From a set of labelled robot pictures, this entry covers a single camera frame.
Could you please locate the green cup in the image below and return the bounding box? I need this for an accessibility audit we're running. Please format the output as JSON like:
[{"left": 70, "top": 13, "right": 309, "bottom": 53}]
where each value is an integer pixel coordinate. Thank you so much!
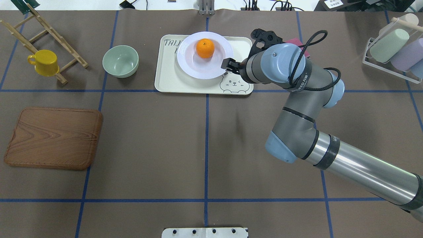
[{"left": 369, "top": 29, "right": 409, "bottom": 63}]

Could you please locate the cream bear tray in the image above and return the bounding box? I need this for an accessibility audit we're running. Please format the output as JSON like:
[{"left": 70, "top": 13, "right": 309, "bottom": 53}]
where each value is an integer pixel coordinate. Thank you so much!
[{"left": 154, "top": 34, "right": 253, "bottom": 95}]

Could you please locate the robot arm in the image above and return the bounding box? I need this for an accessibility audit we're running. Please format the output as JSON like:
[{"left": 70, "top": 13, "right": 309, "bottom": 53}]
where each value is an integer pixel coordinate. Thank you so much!
[{"left": 221, "top": 29, "right": 423, "bottom": 221}]

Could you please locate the wooden drying rack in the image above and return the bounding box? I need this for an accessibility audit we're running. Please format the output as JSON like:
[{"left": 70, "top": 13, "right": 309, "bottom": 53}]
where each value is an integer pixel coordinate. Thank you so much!
[{"left": 1, "top": 4, "right": 88, "bottom": 85}]

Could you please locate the purple cup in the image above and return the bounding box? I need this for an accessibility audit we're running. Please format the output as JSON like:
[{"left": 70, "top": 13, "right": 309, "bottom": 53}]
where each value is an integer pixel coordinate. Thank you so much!
[{"left": 390, "top": 38, "right": 423, "bottom": 72}]

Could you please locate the wooden cutting board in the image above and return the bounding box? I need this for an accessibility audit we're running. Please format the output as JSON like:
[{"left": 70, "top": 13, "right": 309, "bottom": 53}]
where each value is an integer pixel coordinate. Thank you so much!
[{"left": 4, "top": 107, "right": 103, "bottom": 170}]

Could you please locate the white round plate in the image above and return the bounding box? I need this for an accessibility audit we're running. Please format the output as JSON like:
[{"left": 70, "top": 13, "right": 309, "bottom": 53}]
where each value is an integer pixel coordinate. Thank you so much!
[{"left": 177, "top": 31, "right": 234, "bottom": 79}]

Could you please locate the beige cup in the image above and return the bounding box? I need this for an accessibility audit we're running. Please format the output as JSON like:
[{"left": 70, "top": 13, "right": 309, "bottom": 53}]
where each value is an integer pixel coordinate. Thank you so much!
[{"left": 379, "top": 13, "right": 419, "bottom": 36}]

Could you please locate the yellow mug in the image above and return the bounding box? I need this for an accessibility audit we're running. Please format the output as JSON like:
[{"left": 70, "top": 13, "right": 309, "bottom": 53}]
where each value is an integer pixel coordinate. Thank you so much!
[{"left": 27, "top": 50, "right": 59, "bottom": 77}]

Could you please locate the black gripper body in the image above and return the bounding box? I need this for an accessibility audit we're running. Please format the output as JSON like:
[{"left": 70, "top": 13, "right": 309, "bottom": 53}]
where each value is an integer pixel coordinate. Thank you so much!
[{"left": 231, "top": 28, "right": 284, "bottom": 74}]

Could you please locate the white cup rack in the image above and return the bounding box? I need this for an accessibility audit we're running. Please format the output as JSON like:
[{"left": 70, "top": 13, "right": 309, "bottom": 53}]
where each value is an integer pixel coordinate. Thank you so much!
[{"left": 362, "top": 14, "right": 422, "bottom": 84}]

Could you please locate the blue cup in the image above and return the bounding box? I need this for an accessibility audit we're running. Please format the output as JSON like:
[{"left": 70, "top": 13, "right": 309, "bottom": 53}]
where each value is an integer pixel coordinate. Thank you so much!
[{"left": 410, "top": 59, "right": 423, "bottom": 79}]

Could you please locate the orange fruit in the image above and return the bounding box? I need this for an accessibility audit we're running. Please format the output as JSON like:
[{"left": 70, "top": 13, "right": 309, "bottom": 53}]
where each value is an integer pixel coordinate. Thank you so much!
[{"left": 195, "top": 39, "right": 215, "bottom": 59}]

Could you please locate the green bowl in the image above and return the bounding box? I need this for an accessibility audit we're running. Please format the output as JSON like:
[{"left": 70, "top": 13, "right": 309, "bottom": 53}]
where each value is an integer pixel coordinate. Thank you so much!
[{"left": 102, "top": 45, "right": 139, "bottom": 78}]

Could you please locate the green clamp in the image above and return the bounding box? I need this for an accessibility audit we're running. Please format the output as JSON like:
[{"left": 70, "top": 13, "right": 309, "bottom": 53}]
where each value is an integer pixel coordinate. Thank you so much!
[{"left": 11, "top": 0, "right": 40, "bottom": 15}]

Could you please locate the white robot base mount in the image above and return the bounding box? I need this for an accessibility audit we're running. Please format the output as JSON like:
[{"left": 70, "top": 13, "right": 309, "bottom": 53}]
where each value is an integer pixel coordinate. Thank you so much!
[{"left": 161, "top": 227, "right": 249, "bottom": 238}]

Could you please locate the pink cloth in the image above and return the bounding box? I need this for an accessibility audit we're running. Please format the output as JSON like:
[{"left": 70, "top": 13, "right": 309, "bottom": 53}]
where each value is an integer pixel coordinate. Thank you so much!
[{"left": 285, "top": 38, "right": 310, "bottom": 58}]

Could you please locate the aluminium post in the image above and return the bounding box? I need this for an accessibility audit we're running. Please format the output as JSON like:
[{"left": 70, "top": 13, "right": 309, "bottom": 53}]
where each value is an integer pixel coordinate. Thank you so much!
[{"left": 197, "top": 0, "right": 215, "bottom": 16}]

